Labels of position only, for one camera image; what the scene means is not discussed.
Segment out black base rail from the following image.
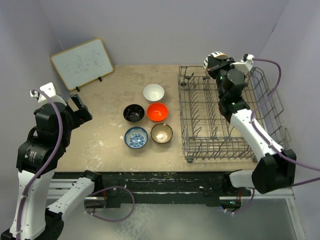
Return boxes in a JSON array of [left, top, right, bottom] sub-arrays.
[[51, 169, 253, 208]]

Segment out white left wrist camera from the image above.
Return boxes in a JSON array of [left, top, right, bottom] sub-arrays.
[[30, 82, 67, 106]]

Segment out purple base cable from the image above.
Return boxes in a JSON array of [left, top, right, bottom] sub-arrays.
[[222, 188, 256, 215], [83, 185, 136, 222]]

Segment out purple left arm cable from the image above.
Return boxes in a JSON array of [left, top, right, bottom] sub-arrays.
[[14, 89, 64, 240]]

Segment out brown glazed bowl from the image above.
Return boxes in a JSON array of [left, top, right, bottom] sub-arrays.
[[150, 123, 174, 144]]

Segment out white orange rimmed striped bowl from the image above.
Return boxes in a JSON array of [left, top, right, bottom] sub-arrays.
[[202, 51, 228, 76]]

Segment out grey wire dish rack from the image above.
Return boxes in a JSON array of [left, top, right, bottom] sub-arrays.
[[177, 66, 291, 163]]

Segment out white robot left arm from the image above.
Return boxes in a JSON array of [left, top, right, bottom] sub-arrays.
[[0, 94, 103, 240]]

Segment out blue patterned bowl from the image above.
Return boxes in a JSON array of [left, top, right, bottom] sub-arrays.
[[123, 126, 149, 149]]

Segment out yellow framed whiteboard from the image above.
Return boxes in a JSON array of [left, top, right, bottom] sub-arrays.
[[50, 38, 114, 91]]

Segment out black glossy bowl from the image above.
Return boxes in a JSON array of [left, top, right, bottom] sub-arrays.
[[123, 104, 145, 124]]

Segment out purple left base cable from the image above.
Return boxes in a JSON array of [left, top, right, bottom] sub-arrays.
[[83, 185, 136, 222]]

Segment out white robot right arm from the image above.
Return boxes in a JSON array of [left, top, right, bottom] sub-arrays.
[[203, 51, 297, 196]]

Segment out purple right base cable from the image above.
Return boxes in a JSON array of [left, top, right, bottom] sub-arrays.
[[222, 188, 256, 215]]

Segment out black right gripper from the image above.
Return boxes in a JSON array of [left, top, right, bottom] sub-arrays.
[[207, 56, 239, 100]]

